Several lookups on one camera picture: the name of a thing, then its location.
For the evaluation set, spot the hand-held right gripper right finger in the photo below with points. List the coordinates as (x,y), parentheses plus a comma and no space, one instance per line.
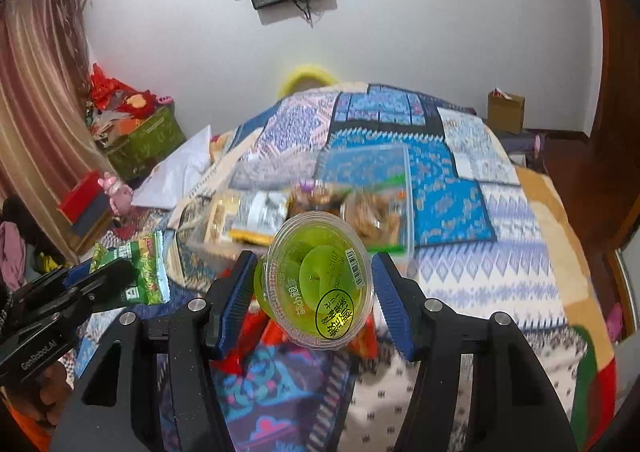
(395,307)

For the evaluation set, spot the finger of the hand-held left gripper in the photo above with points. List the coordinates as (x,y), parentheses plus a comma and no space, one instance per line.
(75,274)
(107,282)

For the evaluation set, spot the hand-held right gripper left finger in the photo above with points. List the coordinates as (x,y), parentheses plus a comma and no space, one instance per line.
(235,304)

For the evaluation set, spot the green snack packet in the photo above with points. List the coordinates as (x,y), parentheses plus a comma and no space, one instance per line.
(145,272)

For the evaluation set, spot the green jelly cup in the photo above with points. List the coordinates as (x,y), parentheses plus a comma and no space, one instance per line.
(310,272)

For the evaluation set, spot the beige cake packet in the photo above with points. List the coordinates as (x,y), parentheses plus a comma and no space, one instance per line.
(222,219)

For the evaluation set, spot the dark nut snack packet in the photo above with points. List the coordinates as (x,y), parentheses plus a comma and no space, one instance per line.
(314,196)

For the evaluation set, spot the clear divided plastic container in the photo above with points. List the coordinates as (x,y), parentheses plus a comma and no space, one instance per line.
(370,166)

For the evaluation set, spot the person's left hand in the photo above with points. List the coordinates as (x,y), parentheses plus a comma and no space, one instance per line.
(56,384)

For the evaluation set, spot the red and yellow snack packet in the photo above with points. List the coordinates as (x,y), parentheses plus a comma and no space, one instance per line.
(367,339)

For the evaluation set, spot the red box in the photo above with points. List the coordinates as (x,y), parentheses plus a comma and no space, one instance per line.
(80,192)

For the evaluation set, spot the pink plush toy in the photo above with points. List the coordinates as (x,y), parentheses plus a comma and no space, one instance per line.
(118,192)

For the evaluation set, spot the white plastic bag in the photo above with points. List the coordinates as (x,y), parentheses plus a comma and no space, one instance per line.
(175,171)

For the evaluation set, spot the green storage box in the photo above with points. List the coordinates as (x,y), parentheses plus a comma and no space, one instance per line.
(150,141)

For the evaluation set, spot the tan fleece blanket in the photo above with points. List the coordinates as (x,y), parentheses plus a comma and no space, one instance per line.
(555,222)

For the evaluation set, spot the red plush toy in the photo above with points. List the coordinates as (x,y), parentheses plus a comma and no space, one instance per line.
(140,100)

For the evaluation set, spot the striped brown curtain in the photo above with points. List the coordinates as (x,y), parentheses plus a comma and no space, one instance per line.
(40,91)

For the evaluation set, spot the red paper decoration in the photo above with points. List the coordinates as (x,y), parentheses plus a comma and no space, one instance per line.
(103,86)

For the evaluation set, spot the pink slipper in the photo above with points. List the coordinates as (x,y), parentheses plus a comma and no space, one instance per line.
(537,142)

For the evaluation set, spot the cardboard box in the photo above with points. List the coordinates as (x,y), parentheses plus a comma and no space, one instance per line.
(506,112)

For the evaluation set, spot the yellow foam arch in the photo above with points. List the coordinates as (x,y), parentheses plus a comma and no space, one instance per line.
(307,74)

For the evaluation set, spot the wooden door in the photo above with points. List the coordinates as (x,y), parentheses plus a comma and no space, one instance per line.
(617,106)

